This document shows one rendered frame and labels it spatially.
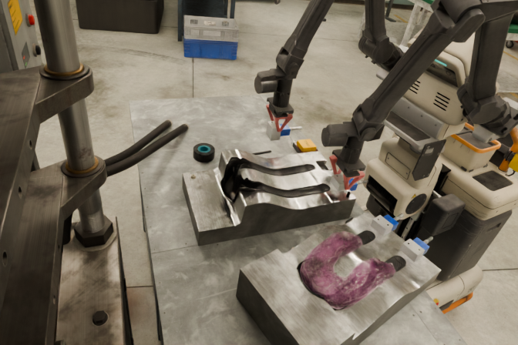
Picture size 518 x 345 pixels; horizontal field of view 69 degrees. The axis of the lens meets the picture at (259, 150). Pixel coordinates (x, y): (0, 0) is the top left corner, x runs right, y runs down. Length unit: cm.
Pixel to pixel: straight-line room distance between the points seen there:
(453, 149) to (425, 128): 38
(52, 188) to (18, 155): 34
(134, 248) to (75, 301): 114
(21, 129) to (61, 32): 23
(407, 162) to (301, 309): 80
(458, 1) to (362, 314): 70
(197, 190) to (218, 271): 27
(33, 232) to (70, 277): 27
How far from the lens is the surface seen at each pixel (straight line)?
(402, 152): 153
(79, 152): 95
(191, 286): 102
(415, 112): 141
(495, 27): 96
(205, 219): 109
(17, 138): 67
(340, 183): 121
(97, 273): 110
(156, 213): 120
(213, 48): 440
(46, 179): 99
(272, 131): 134
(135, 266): 209
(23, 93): 80
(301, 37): 121
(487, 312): 243
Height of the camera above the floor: 164
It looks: 35 degrees down
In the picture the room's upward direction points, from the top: 9 degrees clockwise
